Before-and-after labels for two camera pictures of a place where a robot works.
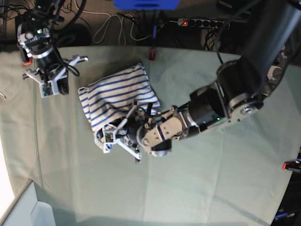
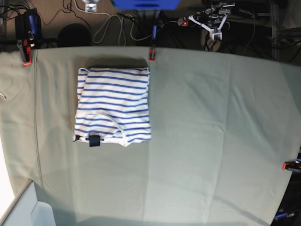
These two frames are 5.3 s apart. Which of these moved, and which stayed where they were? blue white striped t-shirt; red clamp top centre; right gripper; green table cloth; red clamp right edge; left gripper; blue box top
Moved: right gripper; blue white striped t-shirt; left gripper
Stayed: green table cloth; red clamp right edge; red clamp top centre; blue box top
